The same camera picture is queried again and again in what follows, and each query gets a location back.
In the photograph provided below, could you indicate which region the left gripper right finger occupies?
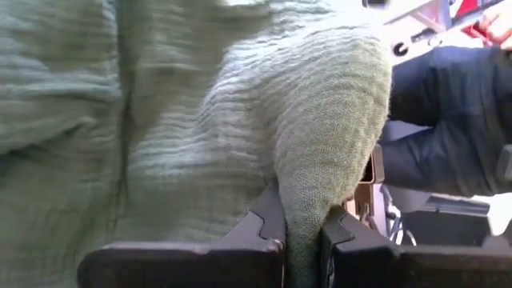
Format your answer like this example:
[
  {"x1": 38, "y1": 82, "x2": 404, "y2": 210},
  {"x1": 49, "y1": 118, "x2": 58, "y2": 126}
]
[{"x1": 319, "y1": 206, "x2": 512, "y2": 288}]

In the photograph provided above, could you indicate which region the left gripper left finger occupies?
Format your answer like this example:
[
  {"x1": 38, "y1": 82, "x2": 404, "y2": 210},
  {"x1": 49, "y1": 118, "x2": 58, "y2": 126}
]
[{"x1": 76, "y1": 187, "x2": 287, "y2": 288}]

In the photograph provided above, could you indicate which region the dark green garment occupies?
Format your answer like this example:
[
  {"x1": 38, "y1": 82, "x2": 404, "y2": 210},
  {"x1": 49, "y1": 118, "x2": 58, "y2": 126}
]
[{"x1": 0, "y1": 0, "x2": 393, "y2": 288}]

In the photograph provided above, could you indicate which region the black floor box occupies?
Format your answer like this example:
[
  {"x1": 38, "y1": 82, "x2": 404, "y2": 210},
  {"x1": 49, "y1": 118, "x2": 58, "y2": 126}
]
[{"x1": 402, "y1": 194, "x2": 492, "y2": 247}]

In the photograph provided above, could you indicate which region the person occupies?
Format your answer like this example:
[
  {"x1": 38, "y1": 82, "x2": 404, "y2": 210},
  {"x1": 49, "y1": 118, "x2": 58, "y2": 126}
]
[{"x1": 378, "y1": 45, "x2": 512, "y2": 198}]

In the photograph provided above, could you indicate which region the person's hand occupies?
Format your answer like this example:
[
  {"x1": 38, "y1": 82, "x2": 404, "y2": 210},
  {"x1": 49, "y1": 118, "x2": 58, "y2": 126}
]
[{"x1": 478, "y1": 0, "x2": 512, "y2": 51}]

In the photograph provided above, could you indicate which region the red orange background object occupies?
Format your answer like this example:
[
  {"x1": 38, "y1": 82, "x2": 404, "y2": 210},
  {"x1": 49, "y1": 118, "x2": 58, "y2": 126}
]
[{"x1": 451, "y1": 0, "x2": 505, "y2": 41}]

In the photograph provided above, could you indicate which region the silver frame bracket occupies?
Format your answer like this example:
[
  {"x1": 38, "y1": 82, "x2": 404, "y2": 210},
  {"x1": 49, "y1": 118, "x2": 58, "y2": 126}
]
[{"x1": 362, "y1": 0, "x2": 455, "y2": 67}]

